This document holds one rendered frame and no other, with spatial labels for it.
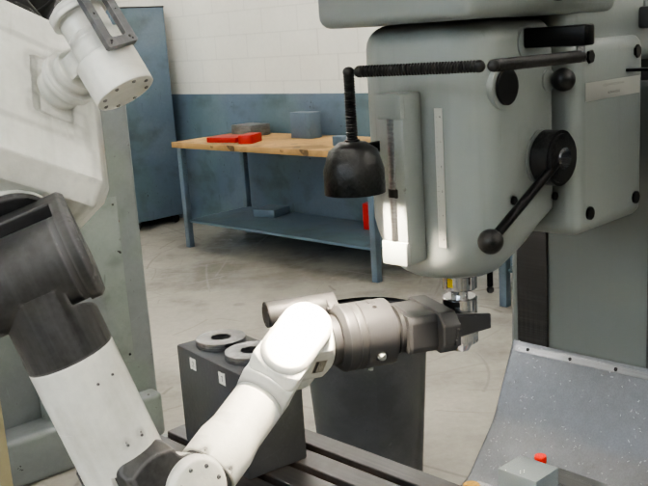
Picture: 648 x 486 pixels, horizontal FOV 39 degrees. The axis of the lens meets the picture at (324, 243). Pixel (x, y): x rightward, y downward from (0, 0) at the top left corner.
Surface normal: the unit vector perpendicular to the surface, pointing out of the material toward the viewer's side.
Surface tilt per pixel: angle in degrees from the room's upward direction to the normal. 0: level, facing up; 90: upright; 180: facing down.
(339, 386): 94
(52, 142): 58
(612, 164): 90
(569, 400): 64
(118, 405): 78
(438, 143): 90
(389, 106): 90
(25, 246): 48
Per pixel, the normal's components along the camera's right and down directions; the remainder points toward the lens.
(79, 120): 0.71, -0.47
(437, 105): -0.63, 0.21
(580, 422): -0.66, -0.27
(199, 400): -0.80, 0.18
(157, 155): 0.71, 0.11
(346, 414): -0.43, 0.29
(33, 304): 0.28, 0.14
